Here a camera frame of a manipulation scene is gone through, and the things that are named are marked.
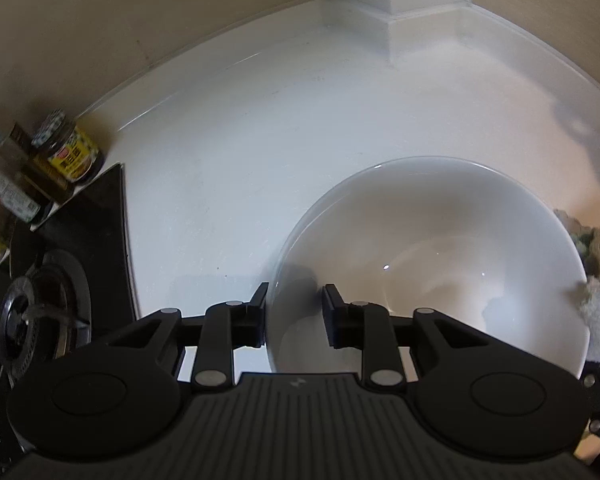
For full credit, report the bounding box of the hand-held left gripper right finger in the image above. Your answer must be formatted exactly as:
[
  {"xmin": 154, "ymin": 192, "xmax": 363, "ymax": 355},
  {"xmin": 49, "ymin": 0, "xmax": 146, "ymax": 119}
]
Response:
[{"xmin": 321, "ymin": 284, "xmax": 491, "ymax": 390}]

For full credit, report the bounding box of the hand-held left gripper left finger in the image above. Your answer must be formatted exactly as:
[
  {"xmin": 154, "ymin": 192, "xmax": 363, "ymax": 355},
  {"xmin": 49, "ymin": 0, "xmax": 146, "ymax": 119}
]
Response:
[{"xmin": 107, "ymin": 282, "xmax": 270, "ymax": 394}]

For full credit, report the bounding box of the white ceramic bowl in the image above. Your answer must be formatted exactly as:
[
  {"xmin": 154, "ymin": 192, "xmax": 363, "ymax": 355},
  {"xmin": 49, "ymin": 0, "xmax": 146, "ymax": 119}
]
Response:
[{"xmin": 267, "ymin": 156, "xmax": 592, "ymax": 382}]

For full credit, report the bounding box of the black glass stove top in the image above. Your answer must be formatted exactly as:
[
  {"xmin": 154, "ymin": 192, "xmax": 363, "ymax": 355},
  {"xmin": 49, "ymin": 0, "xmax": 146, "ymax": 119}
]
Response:
[{"xmin": 0, "ymin": 162, "xmax": 137, "ymax": 480}]

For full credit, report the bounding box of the metal gas burner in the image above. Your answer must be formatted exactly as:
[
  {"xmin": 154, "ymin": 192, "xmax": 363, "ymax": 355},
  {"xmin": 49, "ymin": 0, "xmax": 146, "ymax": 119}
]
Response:
[{"xmin": 0, "ymin": 249, "xmax": 93, "ymax": 388}]

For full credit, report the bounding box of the yellow label sauce jar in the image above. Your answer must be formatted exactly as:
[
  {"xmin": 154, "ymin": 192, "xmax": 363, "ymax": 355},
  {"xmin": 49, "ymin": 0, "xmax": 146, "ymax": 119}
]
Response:
[{"xmin": 32, "ymin": 109, "xmax": 106, "ymax": 185}]

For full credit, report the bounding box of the dark olive oil bottle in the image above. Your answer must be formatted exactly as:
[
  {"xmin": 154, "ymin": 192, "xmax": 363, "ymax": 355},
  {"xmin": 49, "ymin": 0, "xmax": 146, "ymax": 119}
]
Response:
[{"xmin": 9, "ymin": 122, "xmax": 77, "ymax": 206}]

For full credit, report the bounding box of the clear bottle with black cap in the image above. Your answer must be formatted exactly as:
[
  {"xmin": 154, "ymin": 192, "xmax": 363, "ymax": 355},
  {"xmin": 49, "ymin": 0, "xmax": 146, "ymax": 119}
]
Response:
[{"xmin": 0, "ymin": 96, "xmax": 51, "ymax": 226}]

